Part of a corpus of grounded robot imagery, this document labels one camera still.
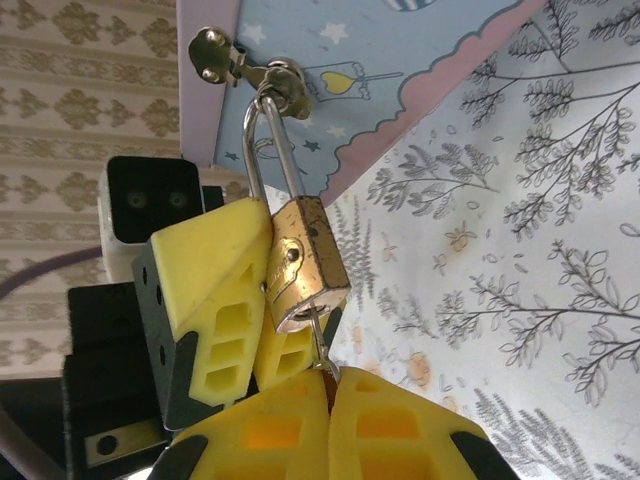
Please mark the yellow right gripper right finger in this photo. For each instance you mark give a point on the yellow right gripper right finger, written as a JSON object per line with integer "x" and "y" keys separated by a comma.
{"x": 400, "y": 430}

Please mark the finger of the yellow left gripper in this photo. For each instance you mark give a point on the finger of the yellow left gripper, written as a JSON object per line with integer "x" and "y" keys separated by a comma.
{"x": 215, "y": 280}
{"x": 285, "y": 355}

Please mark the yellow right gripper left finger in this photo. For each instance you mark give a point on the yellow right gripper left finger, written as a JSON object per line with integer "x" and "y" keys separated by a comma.
{"x": 270, "y": 435}

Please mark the silver key with brown head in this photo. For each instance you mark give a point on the silver key with brown head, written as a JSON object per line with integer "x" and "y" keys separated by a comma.
{"x": 320, "y": 335}

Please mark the brass padlock with steel shackle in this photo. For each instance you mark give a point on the brass padlock with steel shackle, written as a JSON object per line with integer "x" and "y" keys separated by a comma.
{"x": 312, "y": 255}

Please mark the brass hasp latch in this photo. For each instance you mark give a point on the brass hasp latch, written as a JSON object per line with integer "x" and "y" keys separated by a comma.
{"x": 212, "y": 55}

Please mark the blue and pink printed box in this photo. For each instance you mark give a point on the blue and pink printed box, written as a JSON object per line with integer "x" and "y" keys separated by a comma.
{"x": 360, "y": 60}

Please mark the white and black wrist camera box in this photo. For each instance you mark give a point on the white and black wrist camera box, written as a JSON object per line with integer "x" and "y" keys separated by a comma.
{"x": 150, "y": 210}

